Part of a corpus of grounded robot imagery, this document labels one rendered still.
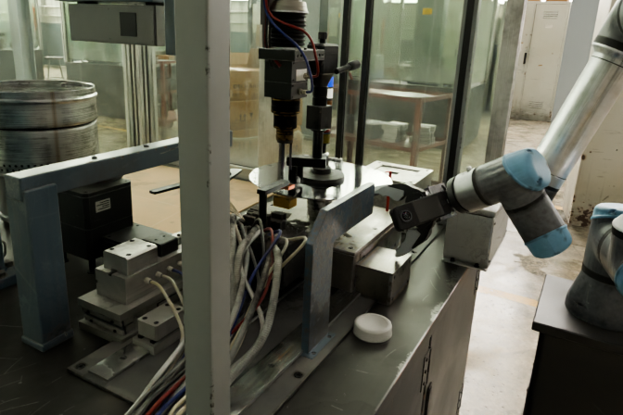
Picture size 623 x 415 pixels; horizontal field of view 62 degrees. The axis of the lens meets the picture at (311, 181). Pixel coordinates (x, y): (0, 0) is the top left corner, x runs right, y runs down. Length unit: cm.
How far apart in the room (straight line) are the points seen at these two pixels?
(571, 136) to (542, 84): 841
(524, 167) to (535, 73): 856
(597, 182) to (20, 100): 364
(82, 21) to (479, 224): 104
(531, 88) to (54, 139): 861
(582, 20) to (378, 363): 485
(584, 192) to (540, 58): 549
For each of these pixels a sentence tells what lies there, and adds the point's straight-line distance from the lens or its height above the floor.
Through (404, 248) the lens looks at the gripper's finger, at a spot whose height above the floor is 86.
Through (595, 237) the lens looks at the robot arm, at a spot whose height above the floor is 92.
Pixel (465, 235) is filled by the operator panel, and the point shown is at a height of 83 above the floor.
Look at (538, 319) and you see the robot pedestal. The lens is 115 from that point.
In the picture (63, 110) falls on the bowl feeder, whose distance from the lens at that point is 144.
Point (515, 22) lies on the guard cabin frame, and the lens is 149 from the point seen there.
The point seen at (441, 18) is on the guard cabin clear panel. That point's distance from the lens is 155.
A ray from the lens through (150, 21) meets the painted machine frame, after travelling 120.
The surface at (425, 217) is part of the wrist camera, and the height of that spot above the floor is 95.
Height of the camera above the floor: 127
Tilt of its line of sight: 16 degrees down
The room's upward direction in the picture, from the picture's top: 3 degrees clockwise
